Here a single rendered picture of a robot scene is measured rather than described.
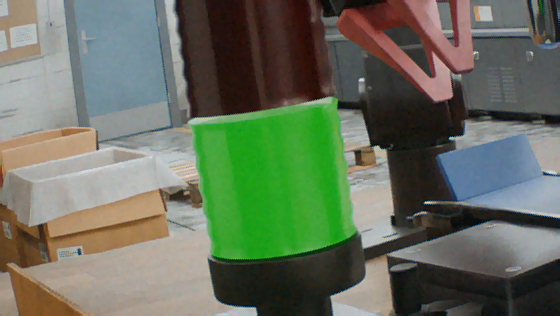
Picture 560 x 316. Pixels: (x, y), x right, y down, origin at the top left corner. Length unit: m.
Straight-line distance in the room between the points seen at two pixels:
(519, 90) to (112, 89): 4.87
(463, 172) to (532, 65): 7.43
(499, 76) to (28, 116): 5.09
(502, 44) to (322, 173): 8.07
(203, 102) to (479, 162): 0.39
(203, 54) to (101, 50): 11.36
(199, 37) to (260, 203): 0.04
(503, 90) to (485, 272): 7.96
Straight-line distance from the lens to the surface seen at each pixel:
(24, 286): 0.73
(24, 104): 11.47
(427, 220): 0.64
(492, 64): 8.52
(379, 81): 0.94
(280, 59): 0.28
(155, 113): 11.81
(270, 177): 0.28
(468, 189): 0.64
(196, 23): 0.28
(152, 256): 1.07
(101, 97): 11.64
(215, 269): 0.29
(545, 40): 0.50
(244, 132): 0.28
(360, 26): 0.69
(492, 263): 0.51
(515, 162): 0.67
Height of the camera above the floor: 1.11
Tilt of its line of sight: 8 degrees down
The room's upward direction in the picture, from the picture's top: 9 degrees counter-clockwise
